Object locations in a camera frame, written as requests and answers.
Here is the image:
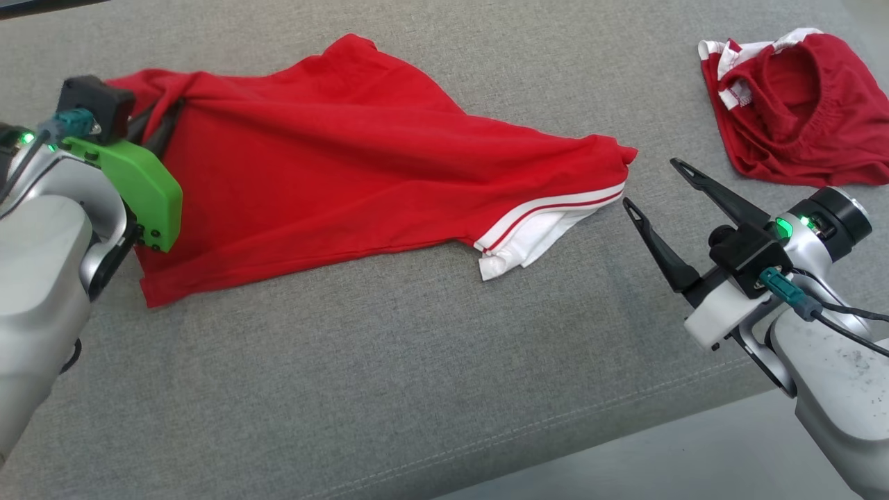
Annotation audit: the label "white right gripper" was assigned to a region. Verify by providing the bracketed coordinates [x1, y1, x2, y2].
[622, 158, 774, 351]

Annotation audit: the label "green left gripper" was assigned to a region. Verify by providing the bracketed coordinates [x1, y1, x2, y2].
[63, 99, 188, 253]

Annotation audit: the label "red shorts with white trim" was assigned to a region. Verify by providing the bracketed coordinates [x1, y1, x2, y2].
[698, 28, 889, 188]

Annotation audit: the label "red shirt with white sleeves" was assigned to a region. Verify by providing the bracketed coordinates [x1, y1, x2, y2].
[104, 33, 639, 309]

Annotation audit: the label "grey fabric sofa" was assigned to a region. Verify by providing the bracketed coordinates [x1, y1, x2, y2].
[0, 0, 889, 500]

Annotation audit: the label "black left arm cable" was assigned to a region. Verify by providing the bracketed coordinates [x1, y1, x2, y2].
[0, 107, 96, 203]

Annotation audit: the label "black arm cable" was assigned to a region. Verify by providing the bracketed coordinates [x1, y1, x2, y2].
[758, 267, 889, 359]
[0, 107, 96, 203]

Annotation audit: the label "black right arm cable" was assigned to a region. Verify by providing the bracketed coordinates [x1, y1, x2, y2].
[758, 267, 889, 359]

